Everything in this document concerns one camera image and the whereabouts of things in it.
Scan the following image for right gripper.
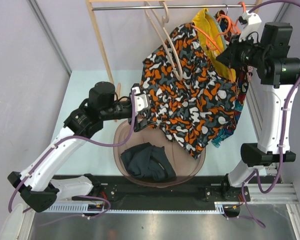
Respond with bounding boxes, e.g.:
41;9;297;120
217;32;269;69

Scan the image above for orange hanger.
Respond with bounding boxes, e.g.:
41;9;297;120
237;1;247;15
192;12;241;56

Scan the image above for orange black camouflage shorts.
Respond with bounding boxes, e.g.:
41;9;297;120
140;23;236;158

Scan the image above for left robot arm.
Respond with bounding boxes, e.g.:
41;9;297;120
7;81;150;213

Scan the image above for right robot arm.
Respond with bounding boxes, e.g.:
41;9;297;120
216;22;300;201

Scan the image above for teal hanger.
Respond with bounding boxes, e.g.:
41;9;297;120
212;12;230;49

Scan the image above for colourful patterned shorts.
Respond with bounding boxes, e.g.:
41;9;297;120
211;10;254;148

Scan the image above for yellow shorts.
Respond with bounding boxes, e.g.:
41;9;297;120
192;8;236;82

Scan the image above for dark navy shorts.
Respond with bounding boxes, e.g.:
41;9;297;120
120;142;177;182

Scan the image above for beige wooden hanger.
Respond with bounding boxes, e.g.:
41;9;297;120
143;1;183;80

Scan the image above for metal hanging rod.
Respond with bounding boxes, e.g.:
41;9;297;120
91;3;258;11

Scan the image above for translucent pink laundry basket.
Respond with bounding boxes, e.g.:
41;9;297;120
113;121;206;188

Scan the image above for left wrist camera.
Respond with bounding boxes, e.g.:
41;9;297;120
131;86;150;116

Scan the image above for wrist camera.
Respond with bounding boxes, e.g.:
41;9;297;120
238;11;262;43
131;86;150;116

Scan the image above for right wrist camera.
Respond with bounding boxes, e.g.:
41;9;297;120
238;11;262;43

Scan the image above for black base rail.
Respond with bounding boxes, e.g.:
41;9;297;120
52;174;251;211

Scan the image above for white cable duct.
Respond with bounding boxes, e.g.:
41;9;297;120
44;201;239;215

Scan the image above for wooden clothes rack frame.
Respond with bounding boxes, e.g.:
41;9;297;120
84;0;265;122

